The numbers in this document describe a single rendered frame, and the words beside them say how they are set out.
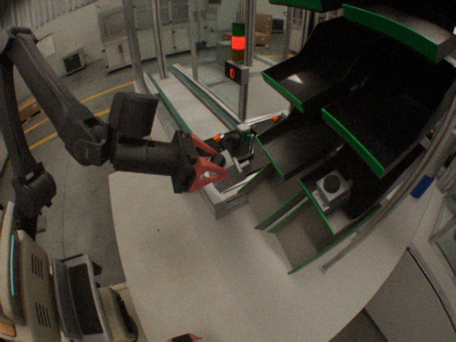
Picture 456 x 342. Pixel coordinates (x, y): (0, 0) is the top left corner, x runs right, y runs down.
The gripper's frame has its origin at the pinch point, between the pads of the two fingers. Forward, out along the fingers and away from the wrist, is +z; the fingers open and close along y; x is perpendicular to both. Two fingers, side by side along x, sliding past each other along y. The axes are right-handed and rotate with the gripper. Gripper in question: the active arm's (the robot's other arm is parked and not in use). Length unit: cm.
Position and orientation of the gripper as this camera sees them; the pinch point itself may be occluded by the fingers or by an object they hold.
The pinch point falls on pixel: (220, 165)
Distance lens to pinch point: 40.3
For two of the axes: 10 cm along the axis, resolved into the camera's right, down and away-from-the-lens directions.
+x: -4.3, 7.1, 5.6
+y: -3.3, -7.0, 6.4
